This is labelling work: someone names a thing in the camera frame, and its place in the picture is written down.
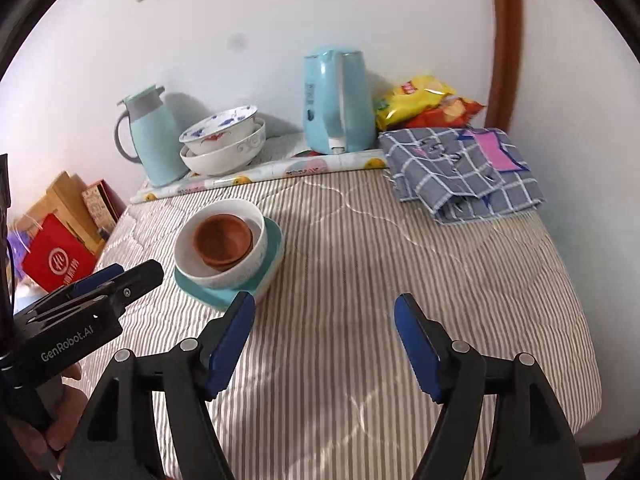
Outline person's left hand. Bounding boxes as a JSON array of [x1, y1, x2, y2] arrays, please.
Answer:
[[10, 360, 90, 476]]

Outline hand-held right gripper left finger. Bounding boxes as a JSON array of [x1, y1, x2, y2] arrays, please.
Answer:
[[60, 291, 257, 480]]

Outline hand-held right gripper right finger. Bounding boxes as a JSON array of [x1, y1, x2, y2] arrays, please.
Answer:
[[394, 294, 586, 480]]

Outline striped quilt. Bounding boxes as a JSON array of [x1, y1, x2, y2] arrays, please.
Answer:
[[65, 167, 603, 480]]

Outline light green plate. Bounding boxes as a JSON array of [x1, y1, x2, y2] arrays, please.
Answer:
[[262, 216, 285, 281]]

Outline red box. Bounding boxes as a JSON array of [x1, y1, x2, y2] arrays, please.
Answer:
[[21, 212, 98, 293]]

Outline white bowl grey swirl pattern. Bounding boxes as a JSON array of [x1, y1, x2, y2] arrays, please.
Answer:
[[180, 122, 267, 177]]

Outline grey plaid cloth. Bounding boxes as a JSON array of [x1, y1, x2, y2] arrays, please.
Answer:
[[378, 126, 546, 226]]

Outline brown patterned box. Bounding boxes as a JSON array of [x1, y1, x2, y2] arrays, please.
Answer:
[[80, 178, 127, 241]]

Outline fruit printed table mat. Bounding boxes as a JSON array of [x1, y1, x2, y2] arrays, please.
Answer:
[[130, 149, 390, 205]]

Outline cardboard box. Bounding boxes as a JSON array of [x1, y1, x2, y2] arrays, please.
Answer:
[[22, 171, 106, 256]]

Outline light blue thermos jug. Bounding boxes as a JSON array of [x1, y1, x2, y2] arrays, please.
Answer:
[[115, 85, 188, 188]]

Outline red chip bag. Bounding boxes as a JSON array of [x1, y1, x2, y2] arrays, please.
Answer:
[[405, 96, 487, 129]]

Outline plain white bowl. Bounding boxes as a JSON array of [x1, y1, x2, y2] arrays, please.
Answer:
[[174, 198, 267, 290]]

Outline blue red patterned bowl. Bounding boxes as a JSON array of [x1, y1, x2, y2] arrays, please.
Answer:
[[179, 105, 258, 156]]

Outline brown wooden door frame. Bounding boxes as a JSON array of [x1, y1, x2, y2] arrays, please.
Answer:
[[490, 0, 526, 131]]

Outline light blue electric kettle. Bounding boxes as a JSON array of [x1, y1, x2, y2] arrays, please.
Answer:
[[302, 46, 378, 156]]

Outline yellow chip bag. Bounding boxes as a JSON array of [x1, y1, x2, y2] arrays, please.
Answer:
[[375, 75, 458, 131]]

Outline light blue plate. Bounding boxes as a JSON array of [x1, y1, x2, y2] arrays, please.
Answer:
[[174, 216, 284, 311]]

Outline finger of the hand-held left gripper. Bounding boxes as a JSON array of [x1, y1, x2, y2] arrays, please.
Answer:
[[100, 260, 166, 311], [30, 263, 125, 311]]

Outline brown bowl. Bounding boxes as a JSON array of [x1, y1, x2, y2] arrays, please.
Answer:
[[200, 252, 251, 274], [193, 213, 253, 266]]

